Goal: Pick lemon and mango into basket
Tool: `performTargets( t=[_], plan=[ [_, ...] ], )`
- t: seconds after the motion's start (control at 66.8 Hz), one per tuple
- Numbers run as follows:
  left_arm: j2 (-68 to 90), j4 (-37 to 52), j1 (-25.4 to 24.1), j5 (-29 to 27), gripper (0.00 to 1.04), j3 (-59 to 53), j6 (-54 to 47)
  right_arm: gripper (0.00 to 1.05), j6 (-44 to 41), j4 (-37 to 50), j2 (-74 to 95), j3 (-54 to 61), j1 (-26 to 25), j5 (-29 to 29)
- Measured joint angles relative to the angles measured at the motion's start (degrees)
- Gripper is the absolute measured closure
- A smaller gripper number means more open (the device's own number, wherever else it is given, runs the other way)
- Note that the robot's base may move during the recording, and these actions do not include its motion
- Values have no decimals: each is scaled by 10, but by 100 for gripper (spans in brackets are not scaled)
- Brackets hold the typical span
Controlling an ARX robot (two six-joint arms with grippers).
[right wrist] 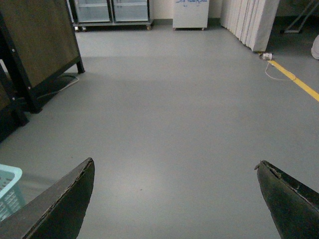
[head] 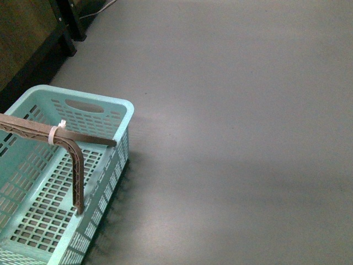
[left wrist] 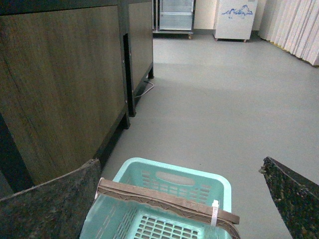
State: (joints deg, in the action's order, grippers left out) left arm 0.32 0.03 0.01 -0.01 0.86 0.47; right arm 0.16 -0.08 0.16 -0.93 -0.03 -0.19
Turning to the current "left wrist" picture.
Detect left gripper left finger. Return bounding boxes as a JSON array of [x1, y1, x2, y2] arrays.
[[0, 159, 101, 239]]

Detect white chest freezer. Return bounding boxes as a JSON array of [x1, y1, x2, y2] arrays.
[[213, 0, 258, 42]]

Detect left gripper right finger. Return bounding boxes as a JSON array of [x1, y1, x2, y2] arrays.
[[260, 157, 319, 239]]

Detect light teal plastic basket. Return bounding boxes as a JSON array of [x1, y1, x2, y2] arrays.
[[80, 157, 231, 239]]

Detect wooden panel display stand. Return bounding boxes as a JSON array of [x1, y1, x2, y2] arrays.
[[0, 0, 130, 192]]

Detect glass door refrigerator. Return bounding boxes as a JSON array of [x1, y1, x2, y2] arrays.
[[152, 0, 196, 39]]

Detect white zip tie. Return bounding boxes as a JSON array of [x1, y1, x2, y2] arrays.
[[210, 200, 219, 227]]

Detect white vertical blinds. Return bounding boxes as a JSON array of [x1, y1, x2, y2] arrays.
[[259, 0, 319, 67]]

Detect grey floor cable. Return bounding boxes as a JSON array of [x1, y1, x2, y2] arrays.
[[134, 79, 155, 98]]

